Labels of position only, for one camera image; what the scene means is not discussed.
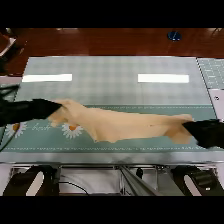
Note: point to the beige T-shirt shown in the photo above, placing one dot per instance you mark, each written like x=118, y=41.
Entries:
x=116, y=125

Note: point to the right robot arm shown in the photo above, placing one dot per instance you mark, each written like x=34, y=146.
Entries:
x=206, y=131

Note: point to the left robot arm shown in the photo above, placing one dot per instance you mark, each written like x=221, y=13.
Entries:
x=23, y=111

